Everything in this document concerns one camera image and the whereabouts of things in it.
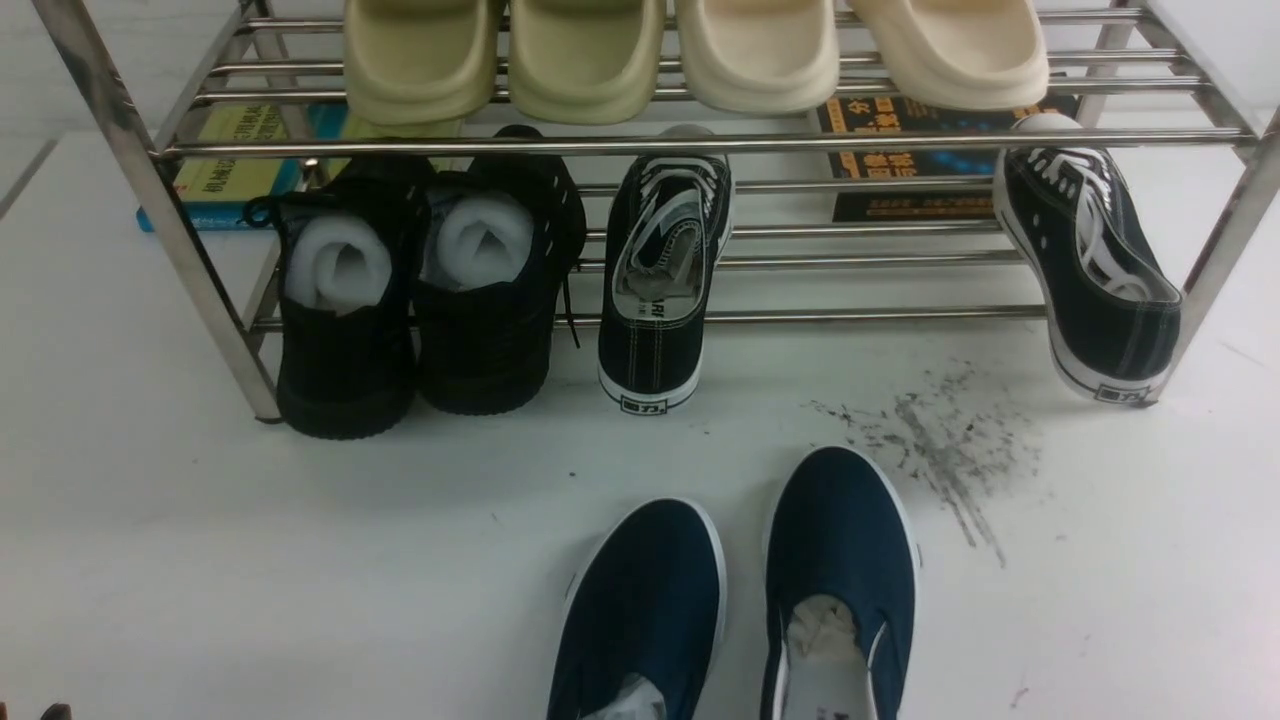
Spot navy slip-on shoe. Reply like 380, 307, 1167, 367
759, 446, 920, 719
547, 497, 728, 719

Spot stainless steel shoe rack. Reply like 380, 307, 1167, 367
35, 1, 1277, 424

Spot black canvas sneaker middle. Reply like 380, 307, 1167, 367
596, 151, 736, 416

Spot black canvas sneaker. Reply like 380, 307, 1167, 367
993, 146, 1183, 407
596, 151, 736, 416

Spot black high-top shoe right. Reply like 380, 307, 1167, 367
412, 152, 588, 416

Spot black high-top shoe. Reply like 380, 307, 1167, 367
242, 154, 436, 439
412, 152, 588, 416

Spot black high-top shoe left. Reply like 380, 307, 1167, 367
242, 154, 436, 439

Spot olive foam slipper right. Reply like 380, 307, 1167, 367
507, 1, 667, 126

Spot olive foam slipper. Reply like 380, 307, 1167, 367
507, 1, 667, 126
343, 1, 507, 126

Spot cream foam slipper left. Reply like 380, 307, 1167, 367
673, 1, 840, 115

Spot cream foam slipper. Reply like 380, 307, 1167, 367
673, 1, 840, 115
846, 1, 1050, 111

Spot olive foam slipper left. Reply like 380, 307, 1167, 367
343, 1, 507, 126

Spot cream foam slipper right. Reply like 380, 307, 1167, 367
846, 1, 1050, 111

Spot yellow blue book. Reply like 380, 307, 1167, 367
136, 100, 466, 233

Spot black canvas sneaker right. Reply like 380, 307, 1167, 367
993, 146, 1183, 407

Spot black left gripper tips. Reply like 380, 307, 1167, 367
0, 702, 73, 720

